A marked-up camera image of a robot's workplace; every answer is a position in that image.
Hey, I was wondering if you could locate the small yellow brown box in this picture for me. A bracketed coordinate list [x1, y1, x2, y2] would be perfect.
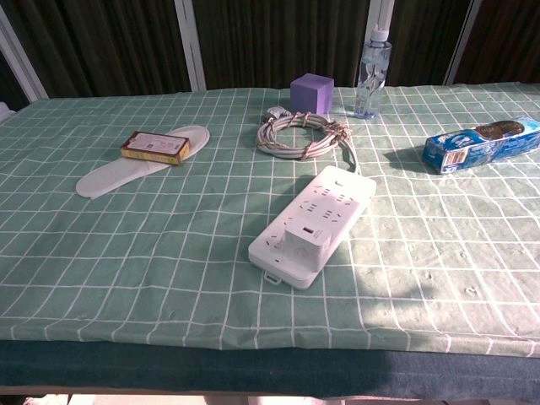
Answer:
[120, 131, 192, 166]

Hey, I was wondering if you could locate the clear plastic water bottle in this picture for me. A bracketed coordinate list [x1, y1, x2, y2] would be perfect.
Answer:
[354, 24, 392, 120]

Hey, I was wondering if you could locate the white charger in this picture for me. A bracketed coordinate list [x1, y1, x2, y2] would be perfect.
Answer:
[281, 217, 334, 271]

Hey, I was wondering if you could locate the green checked tablecloth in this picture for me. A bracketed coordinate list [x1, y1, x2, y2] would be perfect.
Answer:
[0, 82, 540, 359]

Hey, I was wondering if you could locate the white slipper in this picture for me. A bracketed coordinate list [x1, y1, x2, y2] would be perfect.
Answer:
[75, 124, 211, 200]

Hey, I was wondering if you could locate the blue cookie package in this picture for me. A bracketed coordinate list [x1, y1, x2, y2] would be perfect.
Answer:
[423, 116, 540, 175]

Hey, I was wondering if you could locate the dark curtain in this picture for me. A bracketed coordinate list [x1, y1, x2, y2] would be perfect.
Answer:
[0, 0, 540, 102]

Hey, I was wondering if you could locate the white power strip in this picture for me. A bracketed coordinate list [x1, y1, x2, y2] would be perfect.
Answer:
[247, 165, 377, 291]

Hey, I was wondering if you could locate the dark teal table cover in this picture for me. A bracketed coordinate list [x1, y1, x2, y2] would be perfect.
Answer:
[0, 339, 540, 400]

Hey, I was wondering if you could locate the white cable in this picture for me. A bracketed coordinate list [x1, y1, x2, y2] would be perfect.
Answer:
[256, 107, 362, 174]

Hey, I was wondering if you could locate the purple cube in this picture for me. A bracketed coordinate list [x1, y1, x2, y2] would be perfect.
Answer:
[289, 73, 335, 116]

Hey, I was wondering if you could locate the white metal frame post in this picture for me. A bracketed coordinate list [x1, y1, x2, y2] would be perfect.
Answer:
[174, 0, 208, 92]
[445, 0, 483, 84]
[370, 0, 396, 43]
[0, 0, 48, 102]

